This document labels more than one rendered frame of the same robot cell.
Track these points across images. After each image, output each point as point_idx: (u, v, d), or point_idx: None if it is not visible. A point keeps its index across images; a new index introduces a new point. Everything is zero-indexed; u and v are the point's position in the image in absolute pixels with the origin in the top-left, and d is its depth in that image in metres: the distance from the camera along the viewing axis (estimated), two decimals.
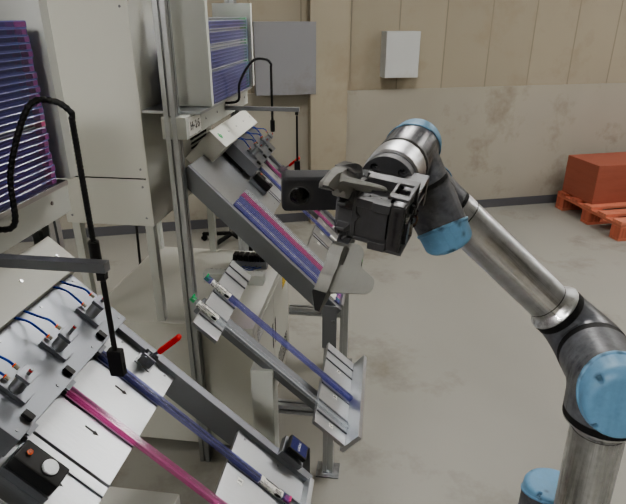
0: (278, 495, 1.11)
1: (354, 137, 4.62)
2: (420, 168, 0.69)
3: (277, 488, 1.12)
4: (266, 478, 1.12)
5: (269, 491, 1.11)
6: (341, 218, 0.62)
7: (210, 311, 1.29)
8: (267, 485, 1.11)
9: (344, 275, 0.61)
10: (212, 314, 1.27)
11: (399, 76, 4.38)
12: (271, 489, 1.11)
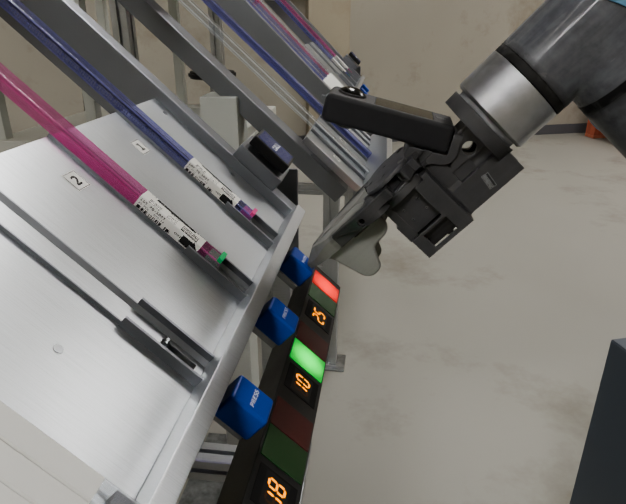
0: (229, 198, 0.53)
1: (359, 46, 4.03)
2: (530, 137, 0.46)
3: (226, 188, 0.53)
4: (202, 165, 0.53)
5: (209, 190, 0.53)
6: None
7: None
8: (204, 174, 0.52)
9: None
10: None
11: None
12: (212, 185, 0.53)
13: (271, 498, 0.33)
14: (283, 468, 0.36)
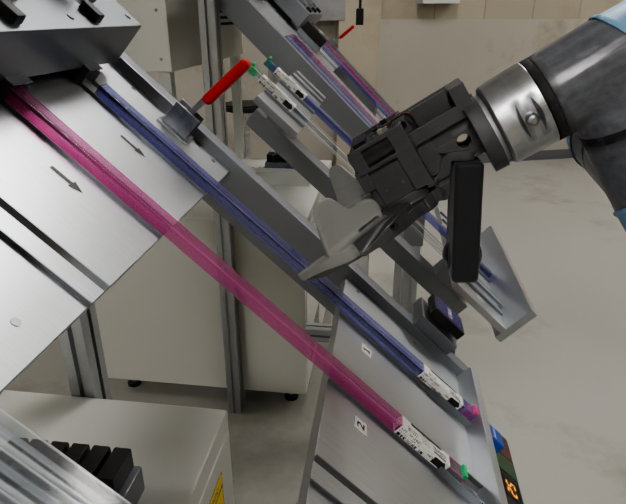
0: (456, 401, 0.59)
1: (386, 75, 4.09)
2: (488, 81, 0.48)
3: (451, 389, 0.59)
4: (431, 370, 0.59)
5: (438, 394, 0.59)
6: None
7: (281, 97, 0.75)
8: (436, 381, 0.58)
9: (341, 232, 0.47)
10: (286, 98, 0.74)
11: (439, 1, 3.84)
12: (442, 390, 0.58)
13: None
14: None
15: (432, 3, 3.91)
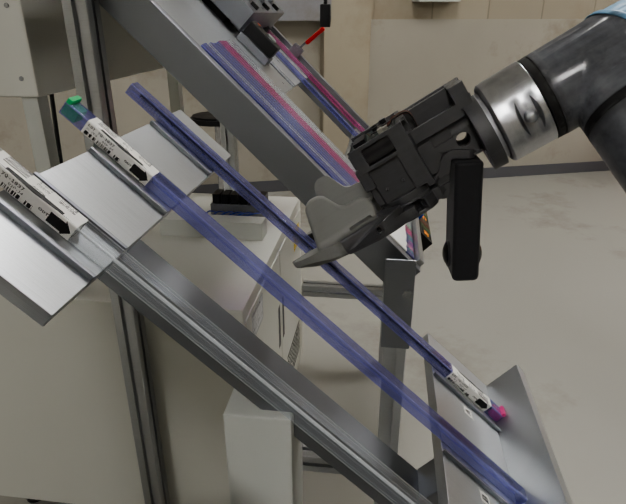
0: (484, 402, 0.58)
1: (378, 82, 3.66)
2: (486, 80, 0.48)
3: (479, 390, 0.59)
4: (459, 371, 0.59)
5: (466, 395, 0.58)
6: None
7: (51, 203, 0.32)
8: (464, 382, 0.58)
9: (334, 227, 0.50)
10: (54, 208, 0.31)
11: None
12: (470, 391, 0.58)
13: None
14: None
15: (429, 1, 3.48)
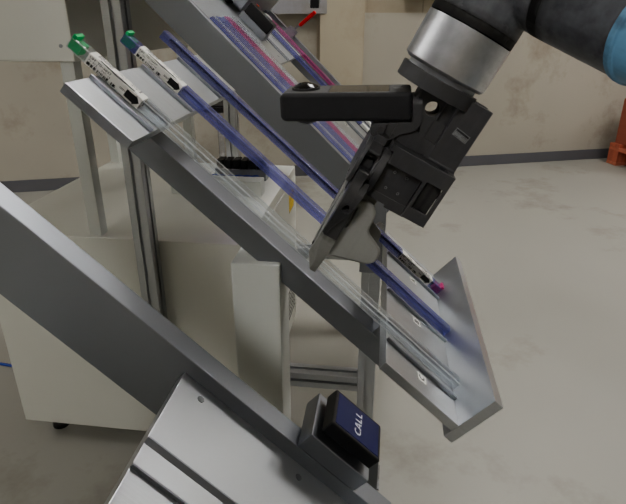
0: (427, 277, 0.77)
1: (372, 72, 3.84)
2: (490, 81, 0.45)
3: (424, 269, 0.78)
4: (408, 254, 0.78)
5: (413, 272, 0.77)
6: None
7: (125, 87, 0.51)
8: (412, 261, 0.77)
9: (349, 223, 0.55)
10: (129, 87, 0.50)
11: None
12: (416, 269, 0.77)
13: None
14: None
15: None
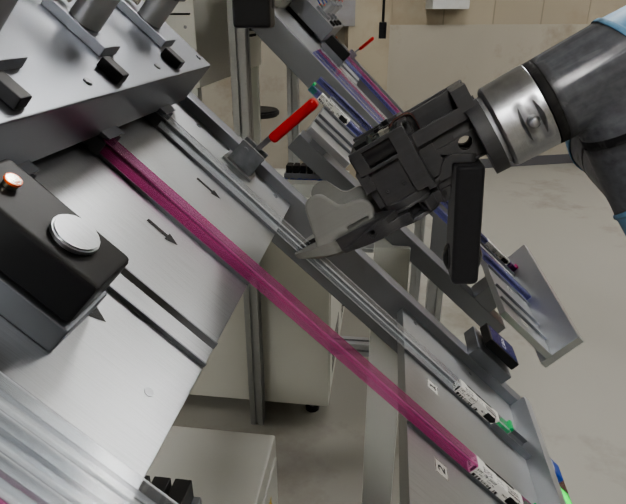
0: (506, 259, 1.02)
1: (395, 80, 4.09)
2: (490, 83, 0.48)
3: (503, 254, 1.03)
4: (491, 242, 1.02)
5: (496, 255, 1.02)
6: None
7: (470, 403, 0.58)
8: (495, 247, 1.02)
9: (333, 225, 0.51)
10: (470, 388, 0.59)
11: (448, 7, 3.85)
12: (498, 253, 1.02)
13: None
14: None
15: None
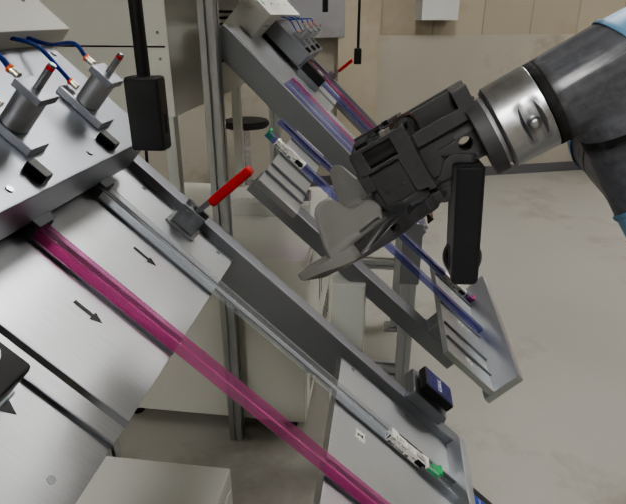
0: (463, 291, 1.06)
1: (385, 90, 4.13)
2: (490, 84, 0.48)
3: (460, 285, 1.07)
4: (449, 274, 1.06)
5: (453, 287, 1.06)
6: None
7: (401, 450, 0.62)
8: None
9: (342, 233, 0.47)
10: (402, 435, 0.63)
11: (437, 18, 3.89)
12: (455, 285, 1.06)
13: None
14: None
15: None
